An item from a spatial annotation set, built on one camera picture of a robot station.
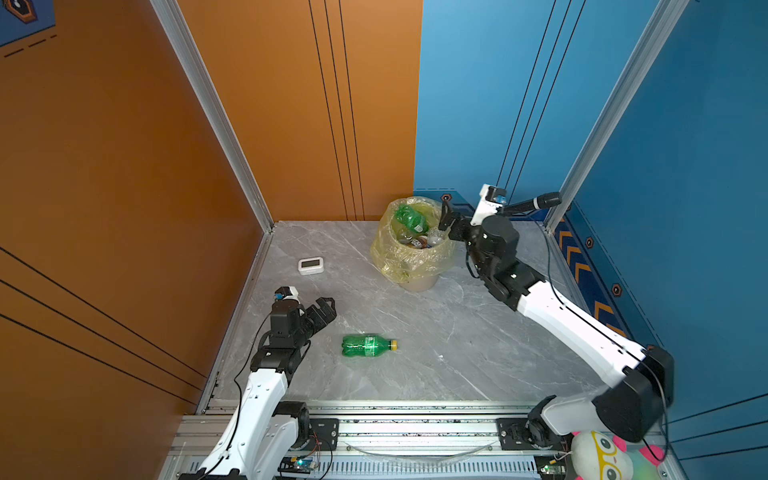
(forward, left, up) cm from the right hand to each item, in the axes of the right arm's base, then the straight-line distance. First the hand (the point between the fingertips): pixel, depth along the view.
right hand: (454, 205), depth 73 cm
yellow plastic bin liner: (-7, +13, -15) cm, 21 cm away
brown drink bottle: (+4, +7, -18) cm, 20 cm away
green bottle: (+8, +11, -11) cm, 18 cm away
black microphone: (+10, -28, -8) cm, 31 cm away
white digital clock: (+8, +45, -34) cm, 57 cm away
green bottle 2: (-23, +23, -31) cm, 45 cm away
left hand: (-14, +35, -24) cm, 45 cm away
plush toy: (-48, -29, -30) cm, 64 cm away
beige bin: (0, +6, -36) cm, 37 cm away
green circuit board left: (-49, +37, -37) cm, 72 cm away
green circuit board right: (-50, -22, -40) cm, 68 cm away
